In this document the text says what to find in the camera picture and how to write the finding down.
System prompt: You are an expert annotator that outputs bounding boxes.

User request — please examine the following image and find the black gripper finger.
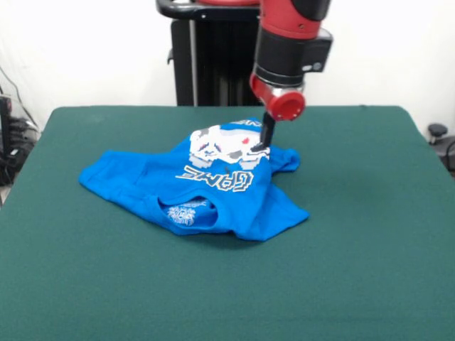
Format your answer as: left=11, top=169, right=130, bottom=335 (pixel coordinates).
left=261, top=113, right=277, bottom=150
left=252, top=112, right=267, bottom=152

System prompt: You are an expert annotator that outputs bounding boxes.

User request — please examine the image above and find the dark green table cloth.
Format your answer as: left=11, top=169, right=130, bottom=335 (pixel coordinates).
left=0, top=105, right=455, bottom=341

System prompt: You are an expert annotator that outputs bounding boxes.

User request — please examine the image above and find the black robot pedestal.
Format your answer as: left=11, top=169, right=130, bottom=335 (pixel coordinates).
left=155, top=0, right=266, bottom=107

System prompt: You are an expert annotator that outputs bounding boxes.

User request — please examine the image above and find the black cable bundle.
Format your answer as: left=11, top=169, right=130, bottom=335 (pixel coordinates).
left=0, top=117, right=41, bottom=186

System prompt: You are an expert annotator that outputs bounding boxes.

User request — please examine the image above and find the blue printed t-shirt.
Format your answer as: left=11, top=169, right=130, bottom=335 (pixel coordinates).
left=77, top=117, right=311, bottom=242

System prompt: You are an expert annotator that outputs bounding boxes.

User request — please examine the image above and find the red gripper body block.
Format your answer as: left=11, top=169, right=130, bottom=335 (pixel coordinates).
left=249, top=72, right=306, bottom=123

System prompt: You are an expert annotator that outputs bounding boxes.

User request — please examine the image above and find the black electronics box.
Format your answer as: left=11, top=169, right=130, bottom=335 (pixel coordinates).
left=0, top=94, right=12, bottom=161

